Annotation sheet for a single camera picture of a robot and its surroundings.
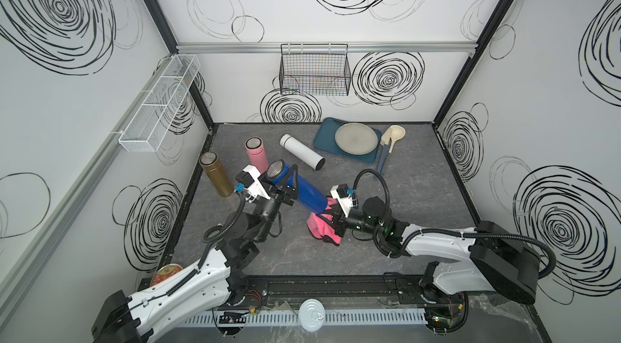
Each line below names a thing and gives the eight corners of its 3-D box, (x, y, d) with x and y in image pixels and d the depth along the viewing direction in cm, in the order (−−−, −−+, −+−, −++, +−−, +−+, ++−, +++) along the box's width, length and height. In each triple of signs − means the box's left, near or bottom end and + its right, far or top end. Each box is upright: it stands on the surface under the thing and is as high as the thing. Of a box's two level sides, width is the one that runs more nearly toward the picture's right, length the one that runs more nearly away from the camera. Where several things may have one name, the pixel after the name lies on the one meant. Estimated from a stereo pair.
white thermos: (278, 146, 113) (277, 139, 109) (286, 139, 116) (285, 132, 112) (317, 173, 103) (317, 166, 100) (325, 165, 106) (325, 158, 102)
